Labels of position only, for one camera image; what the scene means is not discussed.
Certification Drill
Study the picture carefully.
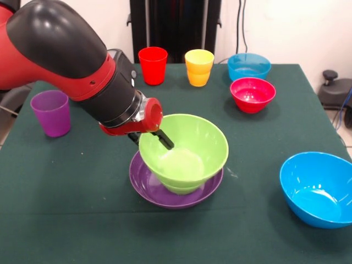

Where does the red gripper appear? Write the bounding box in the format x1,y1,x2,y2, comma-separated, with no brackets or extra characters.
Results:
98,97,175,151

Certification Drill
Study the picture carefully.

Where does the large green bowl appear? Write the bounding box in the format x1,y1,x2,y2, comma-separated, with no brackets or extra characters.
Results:
139,113,229,188

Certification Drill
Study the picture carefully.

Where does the large purple bowl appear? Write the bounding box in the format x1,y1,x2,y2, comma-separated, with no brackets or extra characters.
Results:
129,150,224,210

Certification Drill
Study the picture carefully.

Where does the small green bowl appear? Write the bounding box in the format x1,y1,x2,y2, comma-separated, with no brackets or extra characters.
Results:
162,181,203,196

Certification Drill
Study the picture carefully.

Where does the red cup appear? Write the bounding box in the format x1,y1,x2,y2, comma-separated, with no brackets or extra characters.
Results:
137,47,168,86

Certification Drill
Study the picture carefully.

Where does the dark green tablecloth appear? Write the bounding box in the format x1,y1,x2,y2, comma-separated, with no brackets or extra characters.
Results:
0,62,352,264

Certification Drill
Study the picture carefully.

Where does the yellow cup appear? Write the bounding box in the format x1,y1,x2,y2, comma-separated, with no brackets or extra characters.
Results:
184,49,215,87

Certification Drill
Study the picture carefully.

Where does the purple cup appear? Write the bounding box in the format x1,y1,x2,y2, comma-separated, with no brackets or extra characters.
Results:
30,90,72,138

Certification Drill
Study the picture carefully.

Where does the small red bowl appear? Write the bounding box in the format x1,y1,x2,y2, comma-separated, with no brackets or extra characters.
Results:
229,77,277,114

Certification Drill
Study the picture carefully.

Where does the small blue bowl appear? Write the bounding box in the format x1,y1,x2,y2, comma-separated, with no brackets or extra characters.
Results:
227,53,272,83

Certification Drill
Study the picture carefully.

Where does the dark grey equipment base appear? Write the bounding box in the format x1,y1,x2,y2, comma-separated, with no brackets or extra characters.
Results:
318,69,352,111
0,84,35,118

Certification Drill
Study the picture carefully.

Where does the large blue bowl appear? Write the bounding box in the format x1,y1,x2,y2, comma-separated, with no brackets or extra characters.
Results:
279,151,352,229

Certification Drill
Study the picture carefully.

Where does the black wall cable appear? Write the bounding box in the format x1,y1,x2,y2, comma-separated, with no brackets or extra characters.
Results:
235,0,241,55
241,0,248,53

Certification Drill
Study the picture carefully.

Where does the blue floor cable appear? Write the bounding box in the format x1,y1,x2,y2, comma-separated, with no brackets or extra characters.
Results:
335,87,352,130

